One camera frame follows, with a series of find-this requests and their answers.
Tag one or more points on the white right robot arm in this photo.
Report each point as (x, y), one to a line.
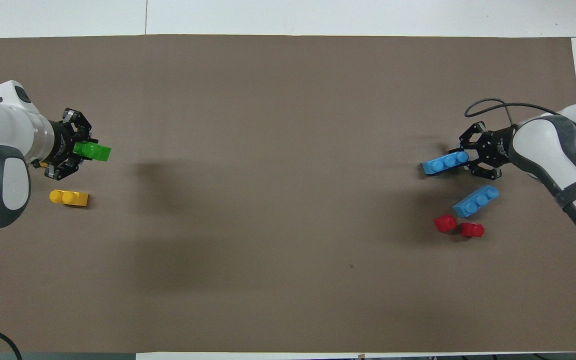
(558, 160)

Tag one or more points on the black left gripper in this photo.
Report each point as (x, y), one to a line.
(62, 145)

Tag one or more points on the blue three-stud toy block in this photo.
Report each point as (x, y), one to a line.
(475, 201)
(443, 163)

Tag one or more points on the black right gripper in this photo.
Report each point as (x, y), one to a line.
(499, 147)

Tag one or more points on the green two-stud toy block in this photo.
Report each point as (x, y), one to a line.
(93, 150)

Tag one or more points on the yellow two-stud toy block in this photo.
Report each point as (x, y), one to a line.
(69, 198)

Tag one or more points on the brown paper table mat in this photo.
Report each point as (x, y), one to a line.
(288, 280)

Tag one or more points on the red single-stud toy block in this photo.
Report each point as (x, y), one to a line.
(472, 230)
(445, 223)

